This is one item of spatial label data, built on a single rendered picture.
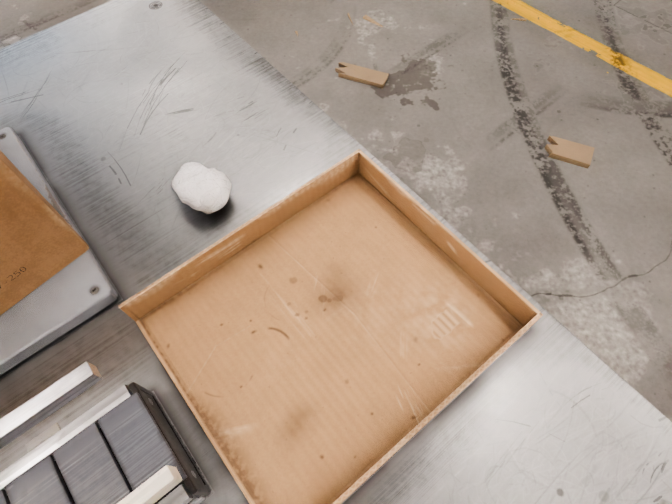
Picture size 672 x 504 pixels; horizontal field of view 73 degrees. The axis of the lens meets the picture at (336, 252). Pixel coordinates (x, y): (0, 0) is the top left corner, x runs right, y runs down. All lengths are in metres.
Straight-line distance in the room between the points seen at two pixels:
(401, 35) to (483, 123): 0.58
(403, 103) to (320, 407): 1.54
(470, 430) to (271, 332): 0.21
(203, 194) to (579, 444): 0.44
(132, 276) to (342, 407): 0.26
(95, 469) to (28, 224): 0.22
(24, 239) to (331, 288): 0.29
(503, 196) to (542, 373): 1.20
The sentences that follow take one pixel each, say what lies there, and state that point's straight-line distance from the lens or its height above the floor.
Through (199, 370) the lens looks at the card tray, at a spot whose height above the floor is 0.83.
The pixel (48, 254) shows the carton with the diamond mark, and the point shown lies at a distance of 0.53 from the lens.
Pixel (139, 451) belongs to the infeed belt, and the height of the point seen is 0.88.
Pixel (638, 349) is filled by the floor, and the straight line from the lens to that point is 1.55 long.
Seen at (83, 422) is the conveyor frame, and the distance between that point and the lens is 0.45.
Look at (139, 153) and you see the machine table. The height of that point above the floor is 0.83.
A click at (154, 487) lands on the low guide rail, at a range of 0.38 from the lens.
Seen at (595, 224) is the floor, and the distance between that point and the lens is 1.70.
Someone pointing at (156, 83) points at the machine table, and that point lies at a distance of 0.72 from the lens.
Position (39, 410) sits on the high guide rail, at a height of 0.96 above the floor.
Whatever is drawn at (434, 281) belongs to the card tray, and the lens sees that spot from 0.49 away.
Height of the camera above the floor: 1.27
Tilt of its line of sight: 61 degrees down
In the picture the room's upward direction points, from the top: 3 degrees counter-clockwise
